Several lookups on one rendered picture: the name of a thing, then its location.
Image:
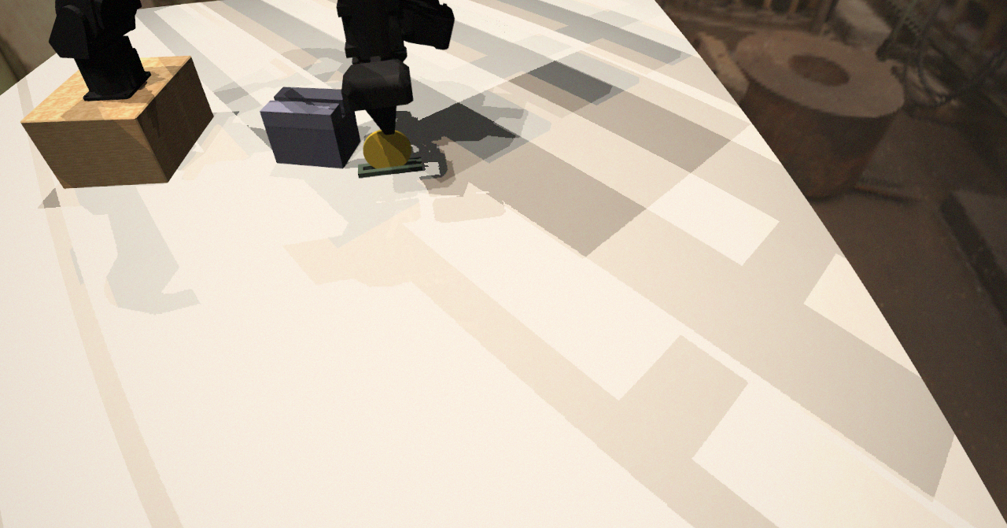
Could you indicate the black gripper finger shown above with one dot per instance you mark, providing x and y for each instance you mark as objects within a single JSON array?
[
  {"x": 385, "y": 118},
  {"x": 398, "y": 55}
]

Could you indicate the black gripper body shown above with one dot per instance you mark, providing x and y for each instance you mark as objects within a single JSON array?
[{"x": 379, "y": 84}]

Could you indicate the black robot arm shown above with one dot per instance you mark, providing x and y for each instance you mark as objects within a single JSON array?
[{"x": 93, "y": 33}]

